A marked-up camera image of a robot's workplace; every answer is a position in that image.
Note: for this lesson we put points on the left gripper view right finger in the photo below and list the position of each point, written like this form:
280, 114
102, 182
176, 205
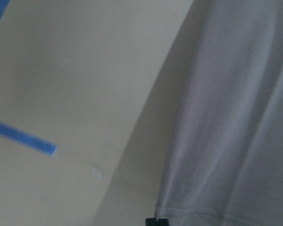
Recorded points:
162, 222

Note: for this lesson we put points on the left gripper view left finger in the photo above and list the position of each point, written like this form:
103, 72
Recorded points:
151, 222

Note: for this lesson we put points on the brown t-shirt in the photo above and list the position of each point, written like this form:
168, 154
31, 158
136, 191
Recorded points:
224, 166

